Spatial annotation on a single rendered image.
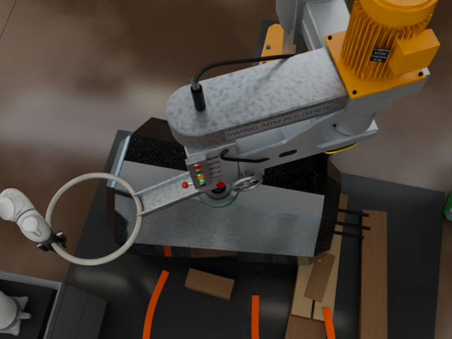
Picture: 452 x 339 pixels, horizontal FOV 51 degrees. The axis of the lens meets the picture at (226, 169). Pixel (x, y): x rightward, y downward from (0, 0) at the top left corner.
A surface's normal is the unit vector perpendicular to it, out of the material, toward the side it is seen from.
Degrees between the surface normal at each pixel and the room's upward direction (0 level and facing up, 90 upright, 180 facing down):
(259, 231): 45
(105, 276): 0
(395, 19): 90
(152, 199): 16
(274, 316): 0
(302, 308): 0
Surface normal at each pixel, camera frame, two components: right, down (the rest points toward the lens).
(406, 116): -0.06, -0.37
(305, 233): -0.16, 0.38
